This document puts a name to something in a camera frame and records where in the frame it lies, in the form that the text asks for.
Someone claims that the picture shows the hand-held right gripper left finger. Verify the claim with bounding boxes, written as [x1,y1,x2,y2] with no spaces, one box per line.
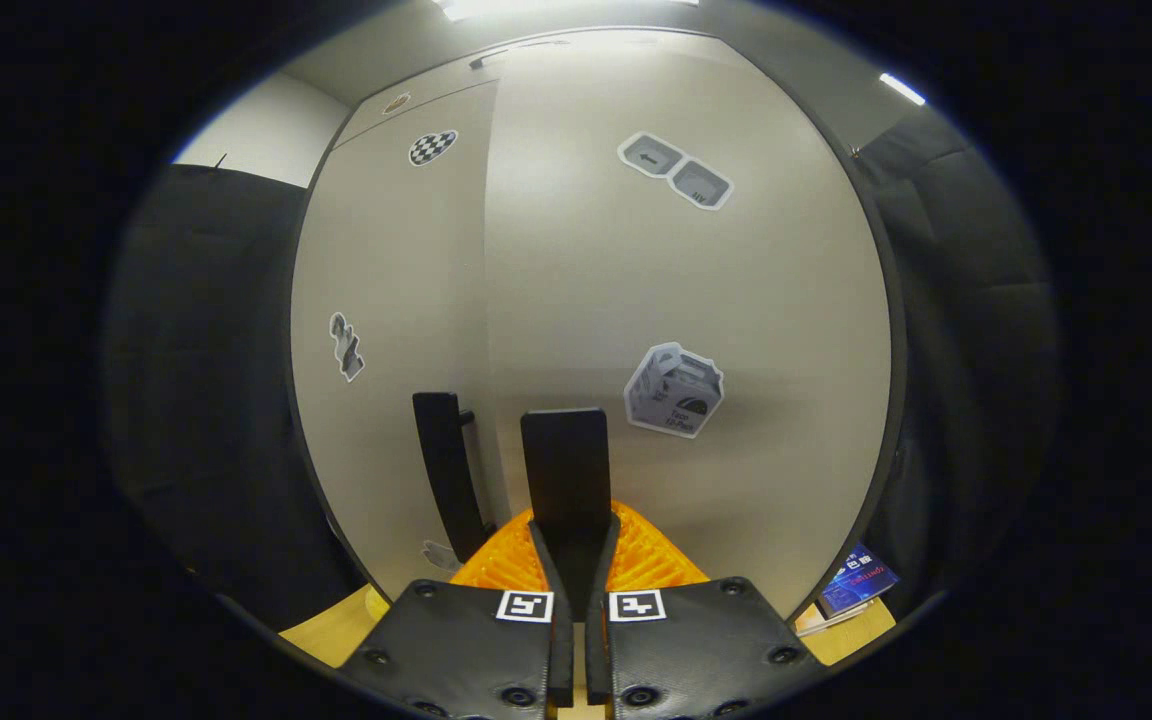
[341,505,574,720]

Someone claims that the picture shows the large ceiling light panel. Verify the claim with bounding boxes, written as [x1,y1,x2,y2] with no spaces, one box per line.
[436,0,702,21]

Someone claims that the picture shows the blue booklet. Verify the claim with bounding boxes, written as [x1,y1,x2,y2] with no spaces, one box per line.
[814,543,902,619]

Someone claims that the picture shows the white double-door shoe cabinet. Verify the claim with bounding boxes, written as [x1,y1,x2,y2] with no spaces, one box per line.
[281,25,912,626]

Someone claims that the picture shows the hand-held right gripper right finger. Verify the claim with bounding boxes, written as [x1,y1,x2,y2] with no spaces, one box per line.
[586,500,827,720]

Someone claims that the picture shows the white cabinet door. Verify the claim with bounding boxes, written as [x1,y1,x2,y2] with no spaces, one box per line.
[484,30,905,621]
[291,80,512,601]

